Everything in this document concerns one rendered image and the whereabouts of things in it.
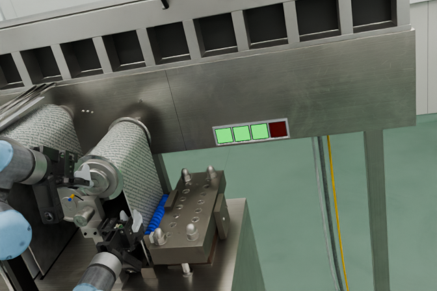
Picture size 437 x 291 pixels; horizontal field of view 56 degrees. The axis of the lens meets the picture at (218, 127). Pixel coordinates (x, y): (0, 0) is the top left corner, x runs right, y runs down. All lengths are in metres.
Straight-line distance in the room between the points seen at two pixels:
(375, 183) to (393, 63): 0.54
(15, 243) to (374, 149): 1.22
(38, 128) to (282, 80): 0.75
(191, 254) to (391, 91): 0.76
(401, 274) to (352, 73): 1.46
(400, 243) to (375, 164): 1.12
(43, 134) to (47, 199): 0.33
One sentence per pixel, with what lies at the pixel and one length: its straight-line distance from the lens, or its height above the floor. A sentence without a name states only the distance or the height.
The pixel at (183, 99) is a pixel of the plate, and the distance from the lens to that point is 1.35.
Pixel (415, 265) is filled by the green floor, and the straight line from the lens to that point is 2.56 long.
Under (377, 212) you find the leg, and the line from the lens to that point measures 1.75.
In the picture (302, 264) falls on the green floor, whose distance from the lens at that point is 2.55.
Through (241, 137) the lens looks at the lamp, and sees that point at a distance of 1.37.
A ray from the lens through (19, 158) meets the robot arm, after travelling 0.91.
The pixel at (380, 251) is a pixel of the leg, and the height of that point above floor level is 0.50.
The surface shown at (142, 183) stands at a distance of 1.29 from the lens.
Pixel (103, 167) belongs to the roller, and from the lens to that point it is 1.14.
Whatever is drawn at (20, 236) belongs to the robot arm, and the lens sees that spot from 0.78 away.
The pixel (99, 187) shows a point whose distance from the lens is 1.17.
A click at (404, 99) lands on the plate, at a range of 1.35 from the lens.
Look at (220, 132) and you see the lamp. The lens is 1.37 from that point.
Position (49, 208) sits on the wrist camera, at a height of 1.30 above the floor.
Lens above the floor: 1.76
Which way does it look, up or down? 23 degrees down
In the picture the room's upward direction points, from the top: 13 degrees counter-clockwise
